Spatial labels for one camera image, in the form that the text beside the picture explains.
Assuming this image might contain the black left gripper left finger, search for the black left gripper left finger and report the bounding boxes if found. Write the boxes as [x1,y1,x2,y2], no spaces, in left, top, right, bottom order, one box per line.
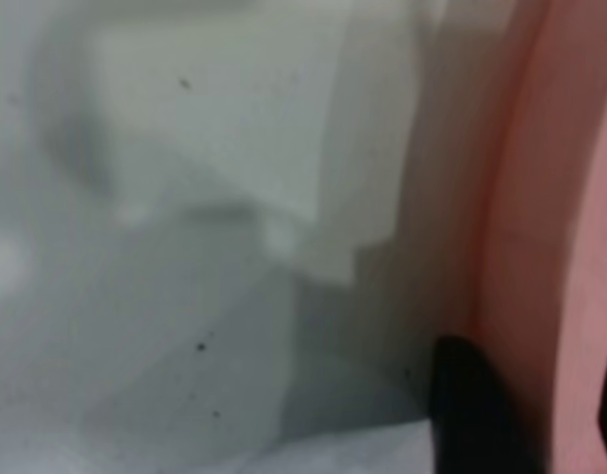
[430,335,556,474]

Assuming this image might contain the pink round plate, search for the pink round plate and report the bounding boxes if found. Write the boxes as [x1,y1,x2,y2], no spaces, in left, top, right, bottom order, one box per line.
[468,0,607,474]

